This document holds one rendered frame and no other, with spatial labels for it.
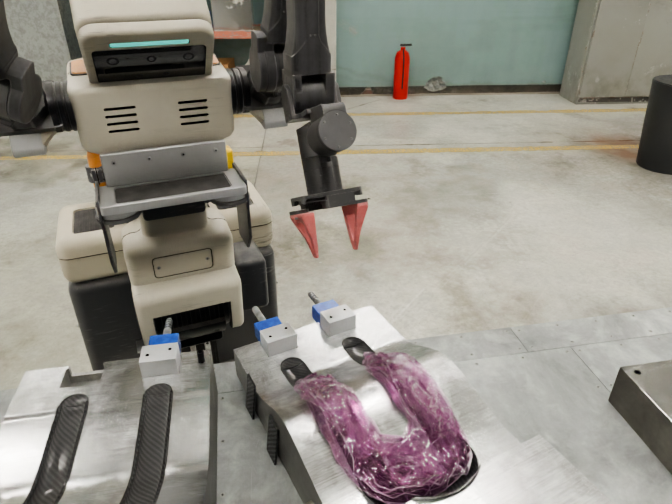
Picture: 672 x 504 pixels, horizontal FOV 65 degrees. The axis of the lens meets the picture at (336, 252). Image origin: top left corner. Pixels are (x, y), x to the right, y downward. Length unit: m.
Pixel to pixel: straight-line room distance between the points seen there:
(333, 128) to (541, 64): 5.84
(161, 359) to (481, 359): 0.52
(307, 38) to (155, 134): 0.36
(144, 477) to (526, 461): 0.44
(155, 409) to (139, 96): 0.53
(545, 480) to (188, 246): 0.78
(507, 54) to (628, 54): 1.17
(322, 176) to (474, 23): 5.45
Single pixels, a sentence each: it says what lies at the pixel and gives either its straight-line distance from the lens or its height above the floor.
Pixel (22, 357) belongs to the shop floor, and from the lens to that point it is 2.48.
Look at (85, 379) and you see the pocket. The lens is 0.87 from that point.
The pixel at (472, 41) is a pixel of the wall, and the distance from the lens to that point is 6.22.
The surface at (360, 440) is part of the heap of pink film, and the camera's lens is 0.67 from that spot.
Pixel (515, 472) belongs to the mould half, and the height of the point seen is 0.91.
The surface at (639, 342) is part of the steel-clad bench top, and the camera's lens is 1.10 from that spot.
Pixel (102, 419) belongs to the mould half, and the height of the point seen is 0.89.
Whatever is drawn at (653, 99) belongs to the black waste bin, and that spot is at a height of 0.50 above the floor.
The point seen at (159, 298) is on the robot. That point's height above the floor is 0.79.
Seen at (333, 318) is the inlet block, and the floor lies 0.88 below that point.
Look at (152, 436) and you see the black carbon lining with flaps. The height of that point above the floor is 0.88.
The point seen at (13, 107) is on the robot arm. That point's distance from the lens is 0.90.
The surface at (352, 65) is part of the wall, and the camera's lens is 6.02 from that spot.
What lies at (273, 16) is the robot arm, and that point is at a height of 1.32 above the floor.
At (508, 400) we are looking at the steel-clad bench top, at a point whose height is 0.80.
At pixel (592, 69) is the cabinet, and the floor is 0.36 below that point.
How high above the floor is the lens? 1.41
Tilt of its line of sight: 30 degrees down
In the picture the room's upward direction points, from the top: straight up
